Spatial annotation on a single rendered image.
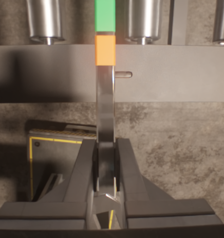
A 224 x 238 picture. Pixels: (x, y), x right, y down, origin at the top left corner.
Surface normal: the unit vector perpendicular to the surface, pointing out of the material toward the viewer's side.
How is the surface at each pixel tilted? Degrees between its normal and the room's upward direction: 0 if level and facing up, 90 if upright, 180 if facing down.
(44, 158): 0
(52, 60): 0
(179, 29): 0
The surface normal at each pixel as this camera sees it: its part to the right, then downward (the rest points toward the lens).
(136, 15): -0.49, 0.24
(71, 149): 0.03, 0.28
